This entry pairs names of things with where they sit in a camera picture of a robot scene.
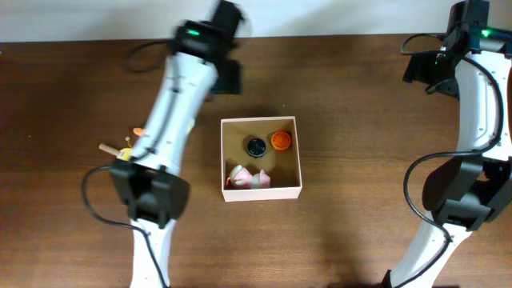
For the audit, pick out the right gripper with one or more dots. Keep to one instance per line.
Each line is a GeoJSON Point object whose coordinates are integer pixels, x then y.
{"type": "Point", "coordinates": [418, 69]}

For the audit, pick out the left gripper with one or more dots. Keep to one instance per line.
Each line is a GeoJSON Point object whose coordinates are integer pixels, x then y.
{"type": "Point", "coordinates": [236, 84]}

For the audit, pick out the black round puck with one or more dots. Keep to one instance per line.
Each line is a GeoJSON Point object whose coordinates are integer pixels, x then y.
{"type": "Point", "coordinates": [256, 148]}

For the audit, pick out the orange round puck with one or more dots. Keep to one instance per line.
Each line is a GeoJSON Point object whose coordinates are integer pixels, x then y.
{"type": "Point", "coordinates": [281, 140]}

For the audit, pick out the pink white bunny figurine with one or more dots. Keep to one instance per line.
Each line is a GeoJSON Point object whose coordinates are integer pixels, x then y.
{"type": "Point", "coordinates": [240, 178]}

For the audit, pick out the yellow wooden rattle drum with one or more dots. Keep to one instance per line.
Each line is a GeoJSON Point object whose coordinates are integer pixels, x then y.
{"type": "Point", "coordinates": [123, 154]}

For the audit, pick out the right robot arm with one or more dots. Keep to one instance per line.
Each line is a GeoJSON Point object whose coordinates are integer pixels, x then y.
{"type": "Point", "coordinates": [474, 185]}

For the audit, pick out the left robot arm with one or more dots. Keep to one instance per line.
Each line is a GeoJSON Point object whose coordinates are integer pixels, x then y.
{"type": "Point", "coordinates": [148, 184]}

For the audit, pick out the yellow plush duck toy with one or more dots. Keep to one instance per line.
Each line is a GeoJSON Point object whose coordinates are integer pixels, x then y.
{"type": "Point", "coordinates": [138, 131]}

